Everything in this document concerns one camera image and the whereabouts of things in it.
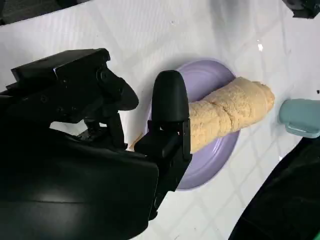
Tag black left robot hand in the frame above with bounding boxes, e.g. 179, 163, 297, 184
281, 0, 320, 19

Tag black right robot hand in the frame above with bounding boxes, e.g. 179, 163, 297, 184
0, 48, 193, 240

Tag beige towel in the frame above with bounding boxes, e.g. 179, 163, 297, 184
187, 76, 276, 154

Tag pale green mug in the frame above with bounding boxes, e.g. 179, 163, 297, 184
277, 98, 320, 140

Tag lilac plate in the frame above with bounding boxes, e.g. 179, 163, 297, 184
143, 58, 242, 193

